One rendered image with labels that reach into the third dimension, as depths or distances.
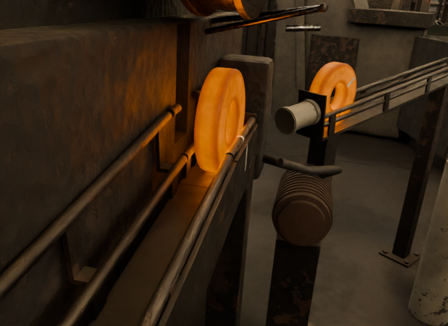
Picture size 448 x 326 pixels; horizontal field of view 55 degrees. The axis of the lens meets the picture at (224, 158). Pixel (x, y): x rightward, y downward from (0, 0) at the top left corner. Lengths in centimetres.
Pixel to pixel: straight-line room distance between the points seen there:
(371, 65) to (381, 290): 196
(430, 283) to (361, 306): 23
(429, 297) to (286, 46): 232
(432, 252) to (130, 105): 113
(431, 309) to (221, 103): 111
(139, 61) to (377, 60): 283
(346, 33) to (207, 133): 275
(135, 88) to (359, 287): 127
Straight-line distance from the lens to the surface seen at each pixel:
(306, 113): 95
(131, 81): 47
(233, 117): 66
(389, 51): 323
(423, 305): 152
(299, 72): 334
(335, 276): 163
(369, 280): 166
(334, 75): 101
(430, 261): 145
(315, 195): 93
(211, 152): 57
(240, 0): 50
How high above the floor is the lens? 91
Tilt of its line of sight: 21 degrees down
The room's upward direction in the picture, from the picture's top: 4 degrees clockwise
